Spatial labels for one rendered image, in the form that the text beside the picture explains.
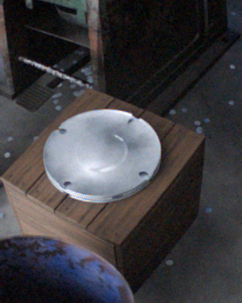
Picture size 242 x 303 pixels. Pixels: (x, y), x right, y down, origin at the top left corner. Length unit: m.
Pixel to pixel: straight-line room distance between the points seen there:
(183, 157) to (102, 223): 0.28
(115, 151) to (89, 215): 0.19
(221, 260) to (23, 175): 0.65
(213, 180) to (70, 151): 0.58
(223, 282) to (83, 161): 0.57
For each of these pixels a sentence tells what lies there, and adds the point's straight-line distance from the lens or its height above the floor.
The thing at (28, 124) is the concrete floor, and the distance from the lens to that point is 2.10.
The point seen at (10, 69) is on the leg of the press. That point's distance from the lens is 2.14.
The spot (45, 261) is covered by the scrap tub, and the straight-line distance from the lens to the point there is 1.25.
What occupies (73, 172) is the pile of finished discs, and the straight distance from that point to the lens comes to 1.41.
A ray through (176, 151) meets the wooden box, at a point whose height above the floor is 0.35.
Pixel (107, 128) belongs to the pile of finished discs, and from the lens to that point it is 1.51.
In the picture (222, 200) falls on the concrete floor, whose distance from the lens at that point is 1.82.
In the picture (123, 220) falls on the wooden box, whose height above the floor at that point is 0.35.
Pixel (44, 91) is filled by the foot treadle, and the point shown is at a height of 0.16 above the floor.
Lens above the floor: 1.42
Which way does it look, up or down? 46 degrees down
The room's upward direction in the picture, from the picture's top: 4 degrees counter-clockwise
